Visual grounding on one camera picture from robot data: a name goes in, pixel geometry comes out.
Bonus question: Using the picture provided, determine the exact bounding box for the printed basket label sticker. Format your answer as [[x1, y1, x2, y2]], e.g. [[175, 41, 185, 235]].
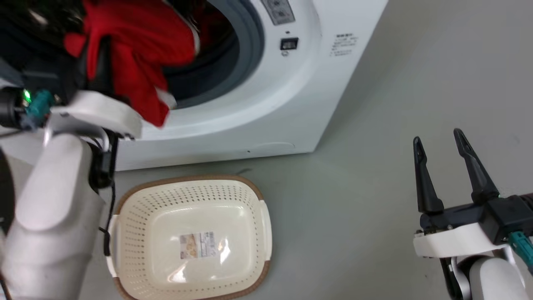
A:
[[179, 231, 217, 260]]

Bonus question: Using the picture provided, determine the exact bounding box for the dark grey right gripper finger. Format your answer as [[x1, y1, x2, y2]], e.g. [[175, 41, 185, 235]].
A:
[[453, 128, 500, 205], [413, 136, 444, 215]]

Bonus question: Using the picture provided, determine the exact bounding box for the grey rubber door gasket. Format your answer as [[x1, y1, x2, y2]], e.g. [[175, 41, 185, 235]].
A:
[[162, 0, 266, 110]]

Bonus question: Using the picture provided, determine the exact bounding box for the cream perforated laundry basket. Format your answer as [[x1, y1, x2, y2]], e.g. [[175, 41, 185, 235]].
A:
[[106, 175, 273, 300]]

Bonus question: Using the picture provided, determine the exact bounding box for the teal left cable connector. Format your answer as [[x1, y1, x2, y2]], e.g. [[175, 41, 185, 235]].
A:
[[23, 90, 55, 126]]

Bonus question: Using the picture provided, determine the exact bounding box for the white front-load washing machine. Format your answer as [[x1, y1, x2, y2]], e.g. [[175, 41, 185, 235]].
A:
[[0, 0, 390, 172]]

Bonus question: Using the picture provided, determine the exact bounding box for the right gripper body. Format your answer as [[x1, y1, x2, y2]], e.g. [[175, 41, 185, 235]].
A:
[[413, 194, 533, 259]]

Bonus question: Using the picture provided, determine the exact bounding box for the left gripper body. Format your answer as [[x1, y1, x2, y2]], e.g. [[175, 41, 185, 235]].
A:
[[0, 58, 143, 140]]

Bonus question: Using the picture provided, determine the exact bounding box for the red garment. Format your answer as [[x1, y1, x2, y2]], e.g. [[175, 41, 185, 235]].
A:
[[62, 0, 201, 128]]

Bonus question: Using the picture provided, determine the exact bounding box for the teal right cable connector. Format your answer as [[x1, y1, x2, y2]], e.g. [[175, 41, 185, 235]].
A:
[[509, 231, 533, 273]]

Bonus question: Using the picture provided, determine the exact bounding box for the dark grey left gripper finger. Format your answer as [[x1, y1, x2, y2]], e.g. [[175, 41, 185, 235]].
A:
[[85, 35, 116, 95]]

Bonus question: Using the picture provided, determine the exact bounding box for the grey info sticker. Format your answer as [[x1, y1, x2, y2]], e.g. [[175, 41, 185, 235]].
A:
[[261, 0, 296, 25]]

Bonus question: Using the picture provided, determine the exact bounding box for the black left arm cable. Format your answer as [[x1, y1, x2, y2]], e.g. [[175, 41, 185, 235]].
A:
[[88, 129, 120, 257]]

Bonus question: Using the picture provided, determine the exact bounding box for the dark glass washer door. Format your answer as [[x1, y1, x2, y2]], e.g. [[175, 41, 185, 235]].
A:
[[0, 0, 86, 63]]

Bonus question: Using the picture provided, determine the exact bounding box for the printed warning text label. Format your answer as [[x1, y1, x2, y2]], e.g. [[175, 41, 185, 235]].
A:
[[330, 32, 359, 57]]

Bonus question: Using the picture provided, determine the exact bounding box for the teal cable connector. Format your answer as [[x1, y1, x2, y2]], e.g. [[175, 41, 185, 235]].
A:
[[23, 90, 55, 126], [509, 231, 533, 273]]

